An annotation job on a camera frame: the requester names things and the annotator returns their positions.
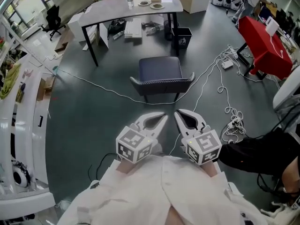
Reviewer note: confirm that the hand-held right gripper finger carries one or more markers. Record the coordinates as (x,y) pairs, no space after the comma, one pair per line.
(193,117)
(181,124)

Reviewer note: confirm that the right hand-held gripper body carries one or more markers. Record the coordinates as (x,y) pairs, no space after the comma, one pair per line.
(204,146)

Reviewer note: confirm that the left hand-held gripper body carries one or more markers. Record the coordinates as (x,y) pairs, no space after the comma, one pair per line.
(131,144)

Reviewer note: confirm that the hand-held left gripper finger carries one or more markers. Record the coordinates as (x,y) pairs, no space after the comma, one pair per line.
(143,118)
(158,129)

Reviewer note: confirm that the dark blue padded chair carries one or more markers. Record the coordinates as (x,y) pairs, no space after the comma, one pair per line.
(160,69)

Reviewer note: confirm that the person's right forearm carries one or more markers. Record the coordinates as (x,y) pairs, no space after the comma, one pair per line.
(211,170)

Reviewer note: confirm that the person's left forearm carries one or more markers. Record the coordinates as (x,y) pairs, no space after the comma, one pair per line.
(125,166)

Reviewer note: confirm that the white rounded chair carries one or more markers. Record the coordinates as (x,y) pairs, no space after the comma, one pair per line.
(287,90)

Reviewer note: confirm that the black office chair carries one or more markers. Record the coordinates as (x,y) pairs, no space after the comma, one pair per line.
(53,19)

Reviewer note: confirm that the white power strip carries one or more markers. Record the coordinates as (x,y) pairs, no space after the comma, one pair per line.
(234,122)

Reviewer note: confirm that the person's white shirt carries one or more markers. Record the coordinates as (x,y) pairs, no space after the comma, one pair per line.
(152,191)

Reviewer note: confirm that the white square power adapter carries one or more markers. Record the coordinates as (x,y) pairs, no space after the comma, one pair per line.
(227,64)

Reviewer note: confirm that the black trash bin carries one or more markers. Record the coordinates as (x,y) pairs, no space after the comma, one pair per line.
(182,39)

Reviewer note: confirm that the white flat carton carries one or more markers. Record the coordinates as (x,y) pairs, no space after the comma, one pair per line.
(133,29)

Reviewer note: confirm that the white leaning board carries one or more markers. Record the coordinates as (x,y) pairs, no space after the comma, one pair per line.
(103,35)

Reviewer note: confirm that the black bag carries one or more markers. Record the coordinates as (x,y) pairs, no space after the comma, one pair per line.
(116,26)

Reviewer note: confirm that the red cloth covered table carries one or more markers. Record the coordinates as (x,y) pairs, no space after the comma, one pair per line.
(262,41)

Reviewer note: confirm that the grey table with black legs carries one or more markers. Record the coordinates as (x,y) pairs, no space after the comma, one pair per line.
(131,12)

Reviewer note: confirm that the white curved counter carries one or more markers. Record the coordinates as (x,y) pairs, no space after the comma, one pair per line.
(23,130)

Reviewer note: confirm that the small white plate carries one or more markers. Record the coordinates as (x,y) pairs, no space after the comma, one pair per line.
(144,2)
(157,6)

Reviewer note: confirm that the round white black device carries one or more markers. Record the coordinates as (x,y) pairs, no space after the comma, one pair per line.
(20,176)

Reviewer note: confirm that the white box device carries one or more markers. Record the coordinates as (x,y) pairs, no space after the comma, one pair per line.
(272,26)

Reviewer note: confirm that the green cloth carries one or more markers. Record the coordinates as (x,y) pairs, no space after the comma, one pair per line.
(9,81)

